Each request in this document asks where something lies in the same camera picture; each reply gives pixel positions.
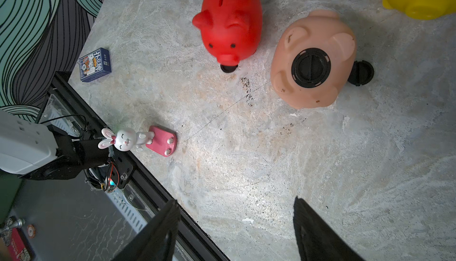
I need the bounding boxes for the black plug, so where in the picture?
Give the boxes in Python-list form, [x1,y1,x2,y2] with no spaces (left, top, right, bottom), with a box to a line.
[220,64,238,73]
[347,60,375,86]
[291,48,331,89]

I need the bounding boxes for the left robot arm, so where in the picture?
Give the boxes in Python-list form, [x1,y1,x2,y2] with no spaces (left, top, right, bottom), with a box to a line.
[1,0,262,180]

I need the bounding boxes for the red piggy bank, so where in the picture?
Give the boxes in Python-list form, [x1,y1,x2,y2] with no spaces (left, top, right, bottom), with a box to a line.
[192,0,262,66]

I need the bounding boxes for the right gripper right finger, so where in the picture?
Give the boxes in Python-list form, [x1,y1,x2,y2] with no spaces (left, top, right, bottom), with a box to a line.
[293,197,363,261]

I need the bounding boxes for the white bunny on pink base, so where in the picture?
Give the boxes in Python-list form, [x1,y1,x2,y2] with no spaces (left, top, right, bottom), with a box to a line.
[97,126,178,157]

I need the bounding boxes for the white vented strip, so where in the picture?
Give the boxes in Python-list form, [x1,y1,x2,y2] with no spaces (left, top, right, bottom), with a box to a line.
[107,184,154,233]

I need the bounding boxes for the peach piggy bank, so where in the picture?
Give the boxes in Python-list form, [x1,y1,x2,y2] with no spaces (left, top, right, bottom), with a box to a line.
[270,10,357,110]

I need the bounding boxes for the small blue card box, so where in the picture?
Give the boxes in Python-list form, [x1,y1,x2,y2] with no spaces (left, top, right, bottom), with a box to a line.
[77,48,112,83]

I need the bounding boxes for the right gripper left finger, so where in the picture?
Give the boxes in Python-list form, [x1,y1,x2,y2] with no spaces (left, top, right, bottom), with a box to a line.
[114,200,181,261]

